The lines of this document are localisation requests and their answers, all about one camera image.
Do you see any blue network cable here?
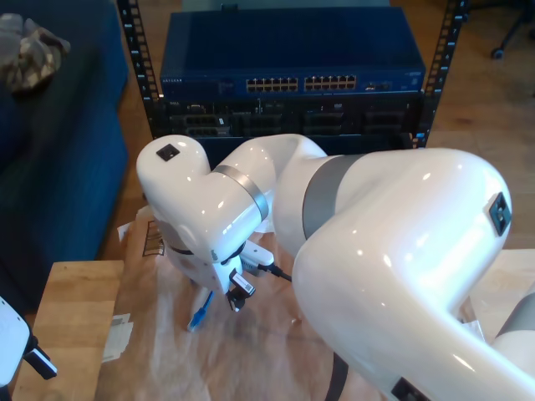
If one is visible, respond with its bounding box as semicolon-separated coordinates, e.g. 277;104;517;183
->
186;289;217;334

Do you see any white shipping label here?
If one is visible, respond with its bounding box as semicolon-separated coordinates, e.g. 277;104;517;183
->
102;312;135;364

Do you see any brown paper mailer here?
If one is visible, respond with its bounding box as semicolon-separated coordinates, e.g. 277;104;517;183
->
94;204;488;401

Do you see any black rack server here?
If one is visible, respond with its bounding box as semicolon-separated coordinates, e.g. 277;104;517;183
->
150;94;424;141

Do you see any blue sofa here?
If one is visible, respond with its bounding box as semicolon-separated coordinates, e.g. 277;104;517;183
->
0;0;130;312

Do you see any camouflage cloth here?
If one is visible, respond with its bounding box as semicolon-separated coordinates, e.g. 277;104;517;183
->
0;12;72;94

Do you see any black office chair base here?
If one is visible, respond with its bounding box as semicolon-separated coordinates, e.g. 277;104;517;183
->
489;0;535;60

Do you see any black camera cable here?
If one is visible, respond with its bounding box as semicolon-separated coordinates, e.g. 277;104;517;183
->
257;261;294;283

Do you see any black rack frame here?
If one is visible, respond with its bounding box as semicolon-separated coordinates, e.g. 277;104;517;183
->
116;0;470;150

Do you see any blue network switch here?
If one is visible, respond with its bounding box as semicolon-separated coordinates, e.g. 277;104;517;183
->
160;8;426;98

